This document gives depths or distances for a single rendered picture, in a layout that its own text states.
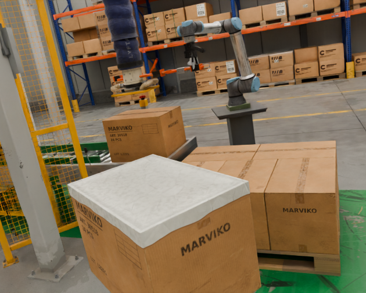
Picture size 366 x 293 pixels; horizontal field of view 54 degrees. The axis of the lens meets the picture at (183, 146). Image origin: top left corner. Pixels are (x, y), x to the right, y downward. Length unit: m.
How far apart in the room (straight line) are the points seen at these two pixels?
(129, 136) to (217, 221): 2.15
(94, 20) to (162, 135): 8.72
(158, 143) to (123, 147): 0.37
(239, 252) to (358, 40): 10.46
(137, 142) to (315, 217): 1.62
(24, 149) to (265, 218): 1.68
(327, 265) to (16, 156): 2.12
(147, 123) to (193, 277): 2.07
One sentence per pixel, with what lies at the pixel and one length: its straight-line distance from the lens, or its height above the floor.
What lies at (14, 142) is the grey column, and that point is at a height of 1.04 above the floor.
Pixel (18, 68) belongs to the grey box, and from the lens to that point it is 2.70.
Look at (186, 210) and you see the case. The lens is 1.04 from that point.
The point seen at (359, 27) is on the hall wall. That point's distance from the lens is 11.43.
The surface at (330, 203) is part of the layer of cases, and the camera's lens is 2.23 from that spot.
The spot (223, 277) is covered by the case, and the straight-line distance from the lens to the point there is 1.22.
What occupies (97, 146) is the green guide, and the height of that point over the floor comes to 0.60.
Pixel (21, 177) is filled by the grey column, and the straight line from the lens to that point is 2.73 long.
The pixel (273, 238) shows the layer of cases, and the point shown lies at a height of 0.23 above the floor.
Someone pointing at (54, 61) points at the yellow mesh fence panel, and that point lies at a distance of 3.13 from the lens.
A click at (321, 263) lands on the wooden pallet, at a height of 0.08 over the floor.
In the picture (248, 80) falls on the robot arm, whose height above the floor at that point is 1.04.
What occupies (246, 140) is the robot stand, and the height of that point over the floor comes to 0.41.
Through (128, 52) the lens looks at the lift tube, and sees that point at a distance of 3.14.
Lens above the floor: 1.46
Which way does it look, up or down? 15 degrees down
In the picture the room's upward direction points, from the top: 10 degrees counter-clockwise
